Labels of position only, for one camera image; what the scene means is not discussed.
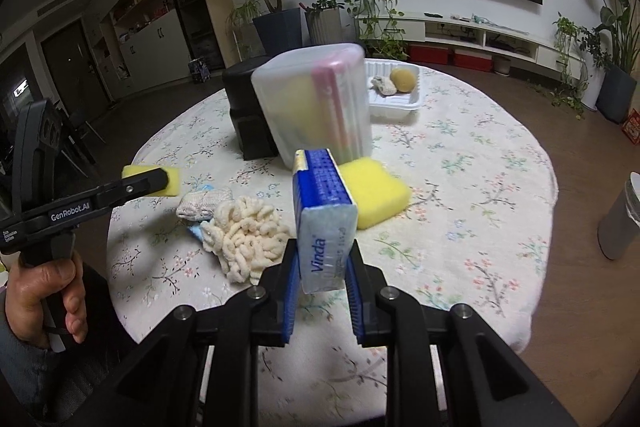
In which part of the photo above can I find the small blue bag on floor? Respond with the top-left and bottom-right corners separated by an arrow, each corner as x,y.
189,57 -> 210,83

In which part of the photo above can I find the red box on floor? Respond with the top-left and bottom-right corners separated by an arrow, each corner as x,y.
622,108 -> 640,145

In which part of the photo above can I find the tan gourd-shaped sponge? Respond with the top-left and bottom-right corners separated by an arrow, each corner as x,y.
390,67 -> 418,93

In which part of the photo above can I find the person's left hand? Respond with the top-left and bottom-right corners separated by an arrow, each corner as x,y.
4,251 -> 88,348

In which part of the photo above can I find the large leaf plant right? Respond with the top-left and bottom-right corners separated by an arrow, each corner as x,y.
554,0 -> 639,124

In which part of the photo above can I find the white braided rope pad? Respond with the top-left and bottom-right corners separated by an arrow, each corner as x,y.
176,187 -> 232,222

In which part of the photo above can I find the white tv console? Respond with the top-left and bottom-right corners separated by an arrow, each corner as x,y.
357,14 -> 586,79

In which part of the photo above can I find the grey trash can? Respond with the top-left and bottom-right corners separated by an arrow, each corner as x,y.
598,172 -> 640,260

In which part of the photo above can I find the black cylindrical container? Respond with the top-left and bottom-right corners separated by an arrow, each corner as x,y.
222,56 -> 279,160

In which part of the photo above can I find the blue tissue pack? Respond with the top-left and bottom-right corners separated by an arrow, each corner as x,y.
293,148 -> 358,295

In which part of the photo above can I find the plant in white ribbed pot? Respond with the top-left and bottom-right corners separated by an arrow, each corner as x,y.
299,0 -> 346,46

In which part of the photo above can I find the white wall cabinet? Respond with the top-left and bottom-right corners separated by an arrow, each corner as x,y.
84,0 -> 191,100

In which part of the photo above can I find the translucent plastic container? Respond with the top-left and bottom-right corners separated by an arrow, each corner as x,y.
252,43 -> 372,168

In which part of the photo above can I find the white plastic tray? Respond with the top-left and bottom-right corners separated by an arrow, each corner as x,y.
364,58 -> 424,124

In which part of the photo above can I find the trailing vine plant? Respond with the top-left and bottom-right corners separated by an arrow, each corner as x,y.
345,0 -> 408,61

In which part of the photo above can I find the large yellow sponge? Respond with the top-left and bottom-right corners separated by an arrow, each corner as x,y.
122,165 -> 181,197

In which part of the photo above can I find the cream chenille mitt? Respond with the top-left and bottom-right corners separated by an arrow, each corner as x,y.
200,196 -> 293,285

